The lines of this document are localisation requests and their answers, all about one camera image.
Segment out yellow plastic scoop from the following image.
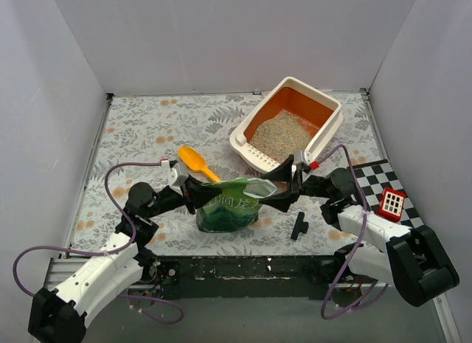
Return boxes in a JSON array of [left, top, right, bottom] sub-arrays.
[[178, 146, 221, 183]]

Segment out black bag clip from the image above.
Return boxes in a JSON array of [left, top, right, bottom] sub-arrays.
[[291, 212, 309, 240]]

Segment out green litter bag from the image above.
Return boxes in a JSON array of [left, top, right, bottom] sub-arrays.
[[196, 178, 277, 233]]

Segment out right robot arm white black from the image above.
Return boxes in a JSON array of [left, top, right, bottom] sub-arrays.
[[262, 155, 459, 307]]

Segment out cat litter granules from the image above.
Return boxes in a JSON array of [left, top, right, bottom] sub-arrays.
[[249, 111, 318, 163]]

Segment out white orange litter box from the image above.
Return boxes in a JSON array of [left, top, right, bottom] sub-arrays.
[[229, 77, 344, 173]]

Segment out checkerboard calibration board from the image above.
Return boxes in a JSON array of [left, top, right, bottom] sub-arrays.
[[353, 159, 424, 228]]

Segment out floral table mat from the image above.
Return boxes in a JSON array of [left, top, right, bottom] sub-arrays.
[[69, 91, 386, 257]]

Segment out red white small block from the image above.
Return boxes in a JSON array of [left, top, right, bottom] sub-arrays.
[[375, 187, 406, 223]]

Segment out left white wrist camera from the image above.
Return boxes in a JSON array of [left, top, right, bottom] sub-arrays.
[[161, 159, 189, 195]]

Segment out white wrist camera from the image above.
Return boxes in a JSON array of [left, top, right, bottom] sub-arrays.
[[161, 159, 189, 195], [293, 150, 319, 174]]

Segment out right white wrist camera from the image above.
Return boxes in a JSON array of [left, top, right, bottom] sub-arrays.
[[293, 150, 319, 174]]

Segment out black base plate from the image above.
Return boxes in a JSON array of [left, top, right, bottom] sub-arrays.
[[127, 254, 381, 302]]

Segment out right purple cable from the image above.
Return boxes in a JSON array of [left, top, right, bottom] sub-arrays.
[[316, 143, 390, 320]]

